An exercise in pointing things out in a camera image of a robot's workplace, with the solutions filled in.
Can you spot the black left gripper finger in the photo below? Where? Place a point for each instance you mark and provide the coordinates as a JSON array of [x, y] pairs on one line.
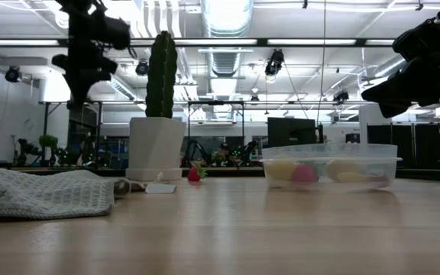
[[97, 82], [79, 89]]

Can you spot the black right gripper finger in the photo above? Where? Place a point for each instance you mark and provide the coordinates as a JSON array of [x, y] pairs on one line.
[[392, 109], [415, 82]]

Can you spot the yellow toy banana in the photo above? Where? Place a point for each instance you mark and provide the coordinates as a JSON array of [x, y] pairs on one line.
[[355, 178]]

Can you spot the black background robot arm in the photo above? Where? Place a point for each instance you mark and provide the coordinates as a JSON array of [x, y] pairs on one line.
[[25, 151]]

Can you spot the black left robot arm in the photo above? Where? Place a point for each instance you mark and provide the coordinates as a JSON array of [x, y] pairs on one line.
[[84, 19]]

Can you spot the clear plastic tupperware container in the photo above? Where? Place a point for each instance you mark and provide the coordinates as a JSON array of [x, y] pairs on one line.
[[390, 153]]

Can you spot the black partition panels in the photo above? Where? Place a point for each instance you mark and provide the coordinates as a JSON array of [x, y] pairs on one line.
[[415, 145]]

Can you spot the small green potted tree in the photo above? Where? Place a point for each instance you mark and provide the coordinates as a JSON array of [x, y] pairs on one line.
[[48, 141]]

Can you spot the tall green cactus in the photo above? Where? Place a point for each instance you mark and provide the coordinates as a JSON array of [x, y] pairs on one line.
[[161, 76]]

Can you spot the white plant pot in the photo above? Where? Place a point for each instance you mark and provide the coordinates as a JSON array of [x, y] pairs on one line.
[[157, 141]]

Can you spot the black computer monitor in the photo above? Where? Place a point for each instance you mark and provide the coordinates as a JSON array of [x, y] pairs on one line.
[[290, 131]]

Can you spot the small brown round object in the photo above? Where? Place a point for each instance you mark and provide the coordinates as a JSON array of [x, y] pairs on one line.
[[121, 188]]

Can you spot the white pot saucer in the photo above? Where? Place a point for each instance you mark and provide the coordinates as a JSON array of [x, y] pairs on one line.
[[153, 175]]

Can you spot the white knit cloth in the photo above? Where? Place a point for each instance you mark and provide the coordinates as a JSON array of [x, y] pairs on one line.
[[52, 195]]

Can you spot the small white tag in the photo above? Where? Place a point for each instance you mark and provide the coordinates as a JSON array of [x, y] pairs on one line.
[[160, 188]]

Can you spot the small red toy strawberry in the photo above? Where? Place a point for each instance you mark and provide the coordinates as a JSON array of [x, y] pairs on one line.
[[193, 175]]

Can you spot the person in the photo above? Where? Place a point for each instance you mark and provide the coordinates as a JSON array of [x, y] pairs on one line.
[[224, 151]]

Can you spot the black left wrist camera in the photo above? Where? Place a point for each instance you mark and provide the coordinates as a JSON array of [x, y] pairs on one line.
[[117, 34]]

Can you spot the black hanging ceiling camera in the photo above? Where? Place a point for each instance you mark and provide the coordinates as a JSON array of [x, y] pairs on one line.
[[274, 63], [13, 74], [142, 68], [341, 96]]

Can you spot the silver ceiling air duct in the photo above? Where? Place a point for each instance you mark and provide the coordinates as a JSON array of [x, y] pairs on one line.
[[225, 17]]

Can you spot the black overhead frame bar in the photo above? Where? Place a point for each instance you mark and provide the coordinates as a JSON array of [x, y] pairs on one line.
[[262, 42]]

